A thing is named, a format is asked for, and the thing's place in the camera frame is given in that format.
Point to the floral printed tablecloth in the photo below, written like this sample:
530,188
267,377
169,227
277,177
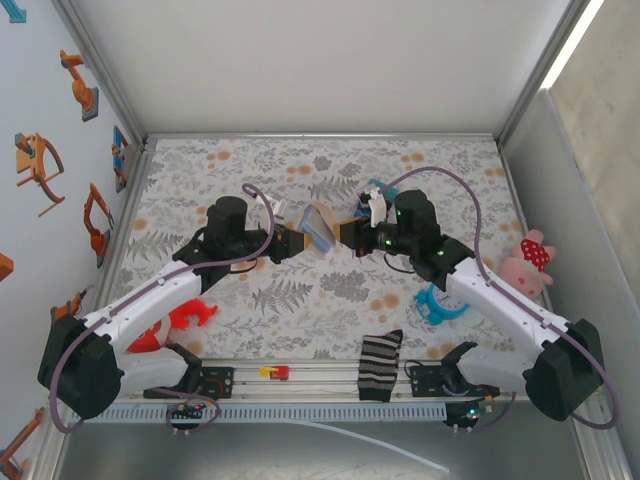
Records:
300,165

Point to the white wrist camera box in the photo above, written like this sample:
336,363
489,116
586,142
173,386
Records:
375,205
277,206

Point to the rectangular black circuit board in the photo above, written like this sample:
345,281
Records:
192,411

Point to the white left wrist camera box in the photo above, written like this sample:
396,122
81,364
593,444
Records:
277,206

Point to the black white striped sock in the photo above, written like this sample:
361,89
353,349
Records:
380,365

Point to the red plastic toy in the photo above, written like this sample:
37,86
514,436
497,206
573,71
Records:
192,312

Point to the small red yellow toy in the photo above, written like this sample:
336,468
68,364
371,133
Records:
280,372

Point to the aluminium frame post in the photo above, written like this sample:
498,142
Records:
102,70
540,70

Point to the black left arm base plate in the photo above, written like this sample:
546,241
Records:
222,382

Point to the thin white tube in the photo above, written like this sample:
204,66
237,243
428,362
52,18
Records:
425,462

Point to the small orange block sticker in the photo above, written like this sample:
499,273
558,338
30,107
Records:
5,267

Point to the orange grey jointed robot sticker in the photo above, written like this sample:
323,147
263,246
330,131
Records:
65,310

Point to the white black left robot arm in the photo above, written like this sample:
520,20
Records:
145,300

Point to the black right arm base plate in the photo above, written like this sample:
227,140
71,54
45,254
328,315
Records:
425,380

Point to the small blue wall sticker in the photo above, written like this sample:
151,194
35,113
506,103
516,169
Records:
17,14

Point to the teal credit card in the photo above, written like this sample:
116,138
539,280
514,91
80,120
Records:
374,183

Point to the orange clamp machine sticker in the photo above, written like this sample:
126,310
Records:
27,162

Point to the pink plush toy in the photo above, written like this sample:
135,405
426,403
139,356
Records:
522,272

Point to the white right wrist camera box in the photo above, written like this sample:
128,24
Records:
375,205

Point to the wide aluminium mounting rails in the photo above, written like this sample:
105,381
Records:
320,385

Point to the white light strip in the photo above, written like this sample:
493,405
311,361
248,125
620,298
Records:
572,42

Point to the round black circuit board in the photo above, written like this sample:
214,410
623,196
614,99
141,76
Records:
465,415

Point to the aluminium frame rail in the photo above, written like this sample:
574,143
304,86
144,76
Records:
320,136
125,215

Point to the clear acrylic card box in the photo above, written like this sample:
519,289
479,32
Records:
361,204

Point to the blue orange machine sticker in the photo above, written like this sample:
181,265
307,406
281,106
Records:
119,150

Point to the orange robot sticker grey base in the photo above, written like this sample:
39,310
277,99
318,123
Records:
87,97

